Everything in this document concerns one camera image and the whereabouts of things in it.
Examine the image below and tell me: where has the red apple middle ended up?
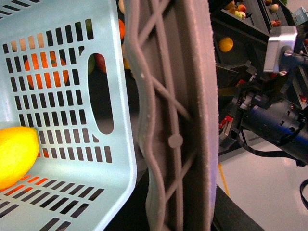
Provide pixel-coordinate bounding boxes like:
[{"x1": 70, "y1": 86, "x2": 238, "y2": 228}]
[{"x1": 94, "y1": 53, "x2": 107, "y2": 74}]

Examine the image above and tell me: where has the yellow orange apple back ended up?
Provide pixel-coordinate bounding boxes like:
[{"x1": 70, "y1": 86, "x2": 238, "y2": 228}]
[{"x1": 218, "y1": 37, "x2": 234, "y2": 52}]

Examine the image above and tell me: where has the yellow lemon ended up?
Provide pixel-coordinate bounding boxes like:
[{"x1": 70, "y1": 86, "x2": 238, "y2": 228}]
[{"x1": 0, "y1": 126, "x2": 39, "y2": 190}]

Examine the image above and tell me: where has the light blue shopping basket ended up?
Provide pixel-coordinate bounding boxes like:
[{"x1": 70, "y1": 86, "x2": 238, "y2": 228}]
[{"x1": 0, "y1": 0, "x2": 137, "y2": 231}]

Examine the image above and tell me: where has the large orange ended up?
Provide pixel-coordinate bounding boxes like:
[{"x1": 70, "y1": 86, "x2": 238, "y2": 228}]
[{"x1": 24, "y1": 51, "x2": 69, "y2": 89}]

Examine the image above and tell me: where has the black shelf frame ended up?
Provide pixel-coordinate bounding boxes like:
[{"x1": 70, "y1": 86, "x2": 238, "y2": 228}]
[{"x1": 209, "y1": 0, "x2": 308, "y2": 111}]

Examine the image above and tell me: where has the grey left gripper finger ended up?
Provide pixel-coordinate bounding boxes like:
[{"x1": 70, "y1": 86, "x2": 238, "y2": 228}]
[{"x1": 124, "y1": 0, "x2": 218, "y2": 231}]

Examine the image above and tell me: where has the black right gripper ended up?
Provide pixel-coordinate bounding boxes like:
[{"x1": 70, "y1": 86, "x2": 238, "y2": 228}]
[{"x1": 216, "y1": 61, "x2": 261, "y2": 149}]

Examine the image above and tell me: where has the orange tangerine middle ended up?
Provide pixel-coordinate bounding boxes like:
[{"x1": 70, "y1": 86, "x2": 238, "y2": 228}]
[{"x1": 118, "y1": 19, "x2": 126, "y2": 40}]

